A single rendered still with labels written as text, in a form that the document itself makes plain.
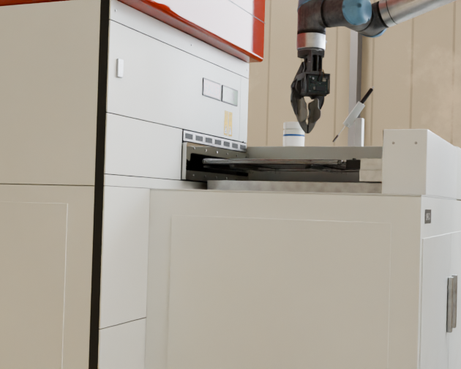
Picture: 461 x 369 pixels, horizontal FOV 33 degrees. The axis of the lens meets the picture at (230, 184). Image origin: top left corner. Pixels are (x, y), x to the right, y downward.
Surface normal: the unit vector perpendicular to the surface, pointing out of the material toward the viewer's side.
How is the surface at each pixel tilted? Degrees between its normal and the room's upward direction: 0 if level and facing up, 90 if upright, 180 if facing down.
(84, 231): 90
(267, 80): 90
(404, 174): 90
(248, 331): 90
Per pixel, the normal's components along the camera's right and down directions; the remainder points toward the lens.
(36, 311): -0.38, -0.04
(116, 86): 0.92, 0.02
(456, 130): -0.57, -0.04
